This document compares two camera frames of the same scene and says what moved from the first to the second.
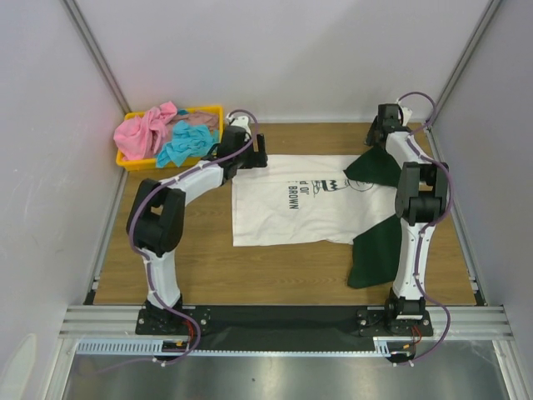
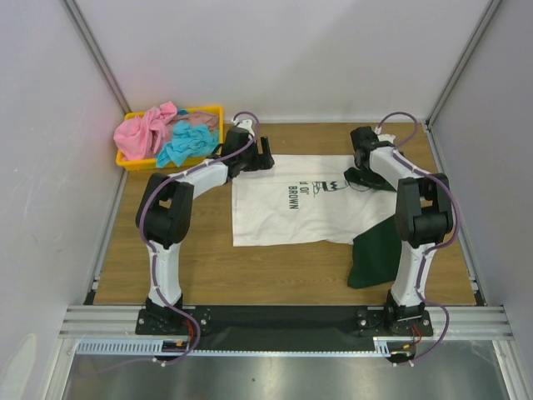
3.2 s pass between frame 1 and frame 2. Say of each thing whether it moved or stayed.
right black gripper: moved
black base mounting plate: stayed
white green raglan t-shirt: stayed
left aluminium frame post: stayed
